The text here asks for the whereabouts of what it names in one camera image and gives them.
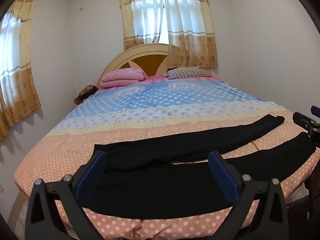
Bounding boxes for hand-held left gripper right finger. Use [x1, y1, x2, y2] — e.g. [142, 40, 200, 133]
[208, 150, 291, 240]

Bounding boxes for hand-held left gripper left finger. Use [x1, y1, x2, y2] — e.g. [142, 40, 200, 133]
[24, 150, 107, 240]

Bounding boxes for brown patterned bag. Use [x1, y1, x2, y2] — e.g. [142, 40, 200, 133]
[74, 85, 99, 105]

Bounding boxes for pink folded blanket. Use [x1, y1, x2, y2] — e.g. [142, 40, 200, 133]
[101, 68, 146, 89]

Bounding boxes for striped pillow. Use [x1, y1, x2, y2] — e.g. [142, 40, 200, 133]
[166, 67, 212, 80]

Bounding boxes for pink bed sheet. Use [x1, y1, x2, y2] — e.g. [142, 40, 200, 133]
[144, 75, 220, 82]

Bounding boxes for beige floral window curtain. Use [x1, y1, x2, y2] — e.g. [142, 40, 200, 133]
[119, 0, 218, 68]
[0, 0, 42, 142]

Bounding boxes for black pants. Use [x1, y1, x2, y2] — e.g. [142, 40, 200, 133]
[82, 114, 317, 219]

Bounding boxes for cream wooden headboard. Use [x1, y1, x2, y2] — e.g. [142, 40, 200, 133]
[96, 43, 173, 88]

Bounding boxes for polka dot bed blanket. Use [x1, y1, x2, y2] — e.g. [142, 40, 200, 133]
[14, 76, 320, 240]

